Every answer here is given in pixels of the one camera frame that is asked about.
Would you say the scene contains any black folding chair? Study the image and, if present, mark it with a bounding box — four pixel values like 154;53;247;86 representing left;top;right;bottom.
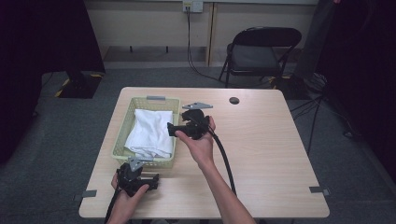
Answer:
219;26;303;89

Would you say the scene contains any pale green plastic basket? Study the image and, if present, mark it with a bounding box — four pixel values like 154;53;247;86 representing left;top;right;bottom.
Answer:
111;95;181;170

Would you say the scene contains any black stand base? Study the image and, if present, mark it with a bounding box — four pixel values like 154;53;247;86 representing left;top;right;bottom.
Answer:
56;70;104;99

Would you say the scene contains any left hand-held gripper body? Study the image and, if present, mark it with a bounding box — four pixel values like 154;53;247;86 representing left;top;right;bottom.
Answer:
116;156;161;198

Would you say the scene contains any person's left hand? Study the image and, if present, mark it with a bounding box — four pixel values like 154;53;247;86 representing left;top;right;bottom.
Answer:
110;172;150;217

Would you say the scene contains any person's right hand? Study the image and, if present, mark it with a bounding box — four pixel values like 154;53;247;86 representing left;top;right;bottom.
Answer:
174;115;218;171

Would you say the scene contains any black curtain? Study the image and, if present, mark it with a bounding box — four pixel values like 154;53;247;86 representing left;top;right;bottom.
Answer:
316;0;396;188
0;0;106;164

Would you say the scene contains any white wall socket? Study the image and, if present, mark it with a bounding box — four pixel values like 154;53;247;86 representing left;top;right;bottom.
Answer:
182;0;204;13

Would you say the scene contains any thick black gripper cable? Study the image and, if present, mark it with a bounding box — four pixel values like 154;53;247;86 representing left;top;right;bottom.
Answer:
205;125;238;197
104;189;121;224

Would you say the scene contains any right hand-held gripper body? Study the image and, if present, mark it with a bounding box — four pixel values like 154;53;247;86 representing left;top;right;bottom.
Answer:
181;102;215;141

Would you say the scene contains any white cloth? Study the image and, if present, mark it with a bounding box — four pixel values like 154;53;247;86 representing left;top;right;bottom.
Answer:
124;108;175;159

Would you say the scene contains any wooden post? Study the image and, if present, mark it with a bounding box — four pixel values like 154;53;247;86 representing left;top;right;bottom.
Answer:
205;3;218;67

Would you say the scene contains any black tripod stand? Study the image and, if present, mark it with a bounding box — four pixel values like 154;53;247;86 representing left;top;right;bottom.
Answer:
289;74;354;156

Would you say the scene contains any thin black power cable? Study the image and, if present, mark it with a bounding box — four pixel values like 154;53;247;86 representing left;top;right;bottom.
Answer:
185;7;275;90

